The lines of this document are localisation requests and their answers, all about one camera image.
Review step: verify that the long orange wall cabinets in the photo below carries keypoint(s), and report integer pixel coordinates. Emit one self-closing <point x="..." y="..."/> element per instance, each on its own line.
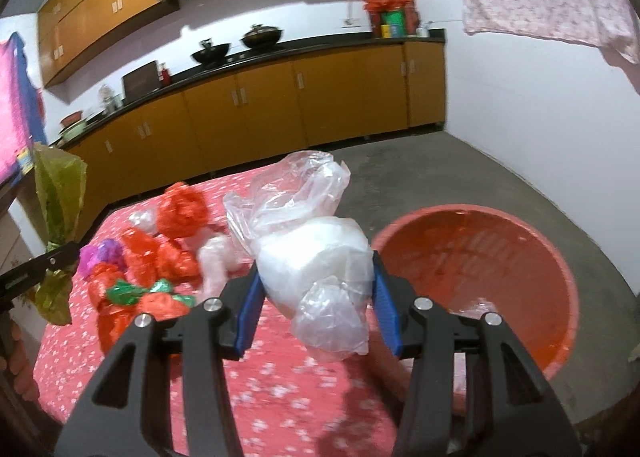
<point x="100" y="2"/>

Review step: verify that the small clear plastic bag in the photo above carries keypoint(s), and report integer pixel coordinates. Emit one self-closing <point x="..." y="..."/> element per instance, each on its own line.
<point x="144" y="222"/>

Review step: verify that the red bowl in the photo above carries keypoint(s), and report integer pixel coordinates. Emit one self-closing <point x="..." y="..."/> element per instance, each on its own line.
<point x="72" y="118"/>

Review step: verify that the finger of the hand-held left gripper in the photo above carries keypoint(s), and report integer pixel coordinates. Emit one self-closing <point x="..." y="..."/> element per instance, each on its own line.
<point x="65" y="254"/>

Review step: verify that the orange lower kitchen cabinets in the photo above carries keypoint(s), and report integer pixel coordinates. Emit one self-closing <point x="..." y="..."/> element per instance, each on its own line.
<point x="270" y="107"/>

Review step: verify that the large clear plastic bag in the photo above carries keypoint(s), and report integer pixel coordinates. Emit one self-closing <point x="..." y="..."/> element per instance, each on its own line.
<point x="310" y="257"/>

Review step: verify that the hanging magenta cloth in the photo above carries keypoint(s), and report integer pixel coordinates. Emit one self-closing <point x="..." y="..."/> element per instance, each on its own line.
<point x="15" y="102"/>

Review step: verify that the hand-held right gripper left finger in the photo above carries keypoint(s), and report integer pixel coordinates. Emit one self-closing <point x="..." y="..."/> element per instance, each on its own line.
<point x="247" y="312"/>

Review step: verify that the person's left hand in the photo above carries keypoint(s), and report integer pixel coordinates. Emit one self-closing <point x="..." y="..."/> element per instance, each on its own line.
<point x="20" y="362"/>

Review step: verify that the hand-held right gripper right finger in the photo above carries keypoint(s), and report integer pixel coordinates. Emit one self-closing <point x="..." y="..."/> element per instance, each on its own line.
<point x="387" y="309"/>

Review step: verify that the red plastic bag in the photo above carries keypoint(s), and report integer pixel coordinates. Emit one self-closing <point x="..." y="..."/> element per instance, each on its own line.
<point x="176" y="259"/>
<point x="120" y="324"/>
<point x="182" y="212"/>
<point x="102" y="287"/>
<point x="141" y="257"/>

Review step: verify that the green box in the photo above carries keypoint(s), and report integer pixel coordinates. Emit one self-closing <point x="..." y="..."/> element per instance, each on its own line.
<point x="395" y="23"/>

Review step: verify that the pinkish white plastic bag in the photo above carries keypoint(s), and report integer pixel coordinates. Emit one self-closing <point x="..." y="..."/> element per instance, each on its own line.
<point x="217" y="262"/>

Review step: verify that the red bottle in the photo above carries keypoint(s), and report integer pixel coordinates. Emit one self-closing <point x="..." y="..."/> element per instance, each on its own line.
<point x="164" y="74"/>

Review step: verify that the yellow-green plastic bag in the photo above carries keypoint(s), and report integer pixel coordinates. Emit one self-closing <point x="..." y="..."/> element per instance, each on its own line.
<point x="57" y="187"/>

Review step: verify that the purple plastic bag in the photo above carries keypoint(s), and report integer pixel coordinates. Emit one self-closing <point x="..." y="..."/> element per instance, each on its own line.
<point x="102" y="257"/>

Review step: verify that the red plastic basin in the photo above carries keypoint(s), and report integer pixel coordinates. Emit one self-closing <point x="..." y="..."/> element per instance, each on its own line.
<point x="475" y="262"/>

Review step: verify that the green bowl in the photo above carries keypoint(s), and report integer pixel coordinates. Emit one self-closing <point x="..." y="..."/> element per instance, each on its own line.
<point x="77" y="131"/>

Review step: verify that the white cup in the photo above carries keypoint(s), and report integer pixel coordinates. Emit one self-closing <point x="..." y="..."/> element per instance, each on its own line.
<point x="422" y="32"/>

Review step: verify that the red floral blanket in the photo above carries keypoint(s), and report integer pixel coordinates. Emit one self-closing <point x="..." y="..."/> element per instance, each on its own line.
<point x="280" y="387"/>

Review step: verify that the black wok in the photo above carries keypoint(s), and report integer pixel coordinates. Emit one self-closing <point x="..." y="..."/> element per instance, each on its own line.
<point x="210" y="54"/>

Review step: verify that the glass jar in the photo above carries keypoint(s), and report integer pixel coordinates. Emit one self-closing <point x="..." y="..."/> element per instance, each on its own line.
<point x="107" y="98"/>

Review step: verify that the green foil wrapper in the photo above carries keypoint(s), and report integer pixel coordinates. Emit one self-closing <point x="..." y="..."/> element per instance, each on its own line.
<point x="122" y="293"/>

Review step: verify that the red gift bag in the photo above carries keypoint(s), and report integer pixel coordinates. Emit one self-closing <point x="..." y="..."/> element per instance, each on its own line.
<point x="387" y="2"/>

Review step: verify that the black kitchen countertop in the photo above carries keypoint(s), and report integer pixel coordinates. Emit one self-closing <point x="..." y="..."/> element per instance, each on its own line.
<point x="150" y="94"/>

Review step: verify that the brown cutting board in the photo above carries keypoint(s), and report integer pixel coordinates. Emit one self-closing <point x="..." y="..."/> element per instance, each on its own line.
<point x="141" y="81"/>

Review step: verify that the black pot with lid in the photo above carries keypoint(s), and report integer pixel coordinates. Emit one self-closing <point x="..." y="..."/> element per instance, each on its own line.
<point x="261" y="37"/>

